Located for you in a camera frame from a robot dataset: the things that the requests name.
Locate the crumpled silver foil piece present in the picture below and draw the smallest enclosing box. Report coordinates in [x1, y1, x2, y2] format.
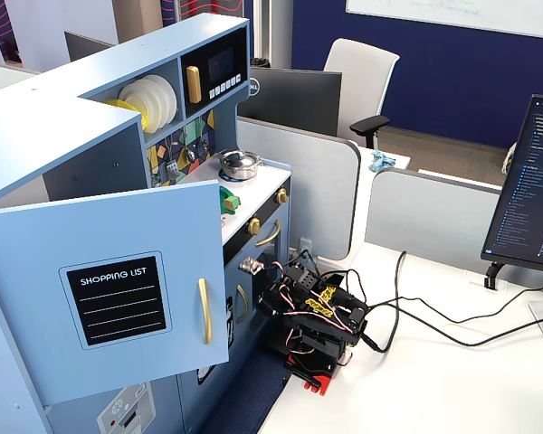
[238, 255, 265, 276]

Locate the gold microwave handle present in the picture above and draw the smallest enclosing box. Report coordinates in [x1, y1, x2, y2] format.
[185, 65, 204, 105]

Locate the black Dell monitor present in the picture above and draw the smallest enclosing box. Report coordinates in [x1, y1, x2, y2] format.
[236, 66, 344, 138]

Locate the yellow toy plate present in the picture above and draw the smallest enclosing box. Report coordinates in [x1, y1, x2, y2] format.
[102, 98, 148, 132]

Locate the green toy recipient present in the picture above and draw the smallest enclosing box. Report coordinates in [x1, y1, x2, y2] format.
[219, 185, 242, 214]

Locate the black cable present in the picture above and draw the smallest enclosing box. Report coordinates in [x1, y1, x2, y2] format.
[360, 250, 408, 354]
[402, 309, 543, 349]
[366, 276, 543, 325]

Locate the crumpled blue cloth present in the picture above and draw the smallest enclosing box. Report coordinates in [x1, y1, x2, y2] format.
[367, 149, 396, 174]

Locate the black toy microwave door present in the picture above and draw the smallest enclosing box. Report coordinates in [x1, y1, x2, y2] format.
[180, 27, 249, 120]

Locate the blue shopping list cabinet door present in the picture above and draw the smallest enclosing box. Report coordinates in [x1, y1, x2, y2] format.
[0, 179, 231, 407]

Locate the steel pot lid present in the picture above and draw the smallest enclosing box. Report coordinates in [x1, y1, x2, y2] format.
[220, 149, 257, 169]

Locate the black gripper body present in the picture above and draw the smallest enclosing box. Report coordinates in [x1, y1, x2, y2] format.
[257, 282, 300, 323]

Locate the red and black robot base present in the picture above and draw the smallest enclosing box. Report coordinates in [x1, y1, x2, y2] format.
[282, 345, 353, 396]

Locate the white office chair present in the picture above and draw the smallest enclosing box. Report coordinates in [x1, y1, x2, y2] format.
[321, 37, 402, 151]

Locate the navy textured mat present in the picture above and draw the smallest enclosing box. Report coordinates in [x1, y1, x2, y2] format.
[193, 359, 287, 434]

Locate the steel toy pot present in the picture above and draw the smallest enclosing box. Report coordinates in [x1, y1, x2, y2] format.
[217, 153, 262, 182]

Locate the gold dishwasher door handle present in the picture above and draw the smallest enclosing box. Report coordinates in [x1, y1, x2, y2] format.
[235, 284, 251, 324]

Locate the hanging toy ladle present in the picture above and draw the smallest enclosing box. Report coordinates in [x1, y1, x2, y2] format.
[180, 129, 196, 163]

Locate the black background monitor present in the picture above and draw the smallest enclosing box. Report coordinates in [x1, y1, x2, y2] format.
[63, 30, 117, 63]

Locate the long gold cabinet door handle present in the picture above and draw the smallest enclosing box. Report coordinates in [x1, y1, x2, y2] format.
[196, 277, 214, 346]

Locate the white toy plate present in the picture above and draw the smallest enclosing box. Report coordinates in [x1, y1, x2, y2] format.
[147, 73, 179, 126]
[118, 80, 160, 134]
[135, 76, 171, 132]

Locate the grey desk partition panel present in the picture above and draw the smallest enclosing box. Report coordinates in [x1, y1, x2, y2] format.
[235, 115, 363, 262]
[363, 167, 504, 273]

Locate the monitor showing code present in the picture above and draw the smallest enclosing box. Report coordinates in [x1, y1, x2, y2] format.
[480, 93, 543, 276]

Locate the white whiteboard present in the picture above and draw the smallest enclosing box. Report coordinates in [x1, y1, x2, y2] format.
[345, 0, 543, 42]

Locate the gold oven door handle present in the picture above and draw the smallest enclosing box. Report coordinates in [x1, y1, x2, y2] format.
[255, 219, 282, 248]

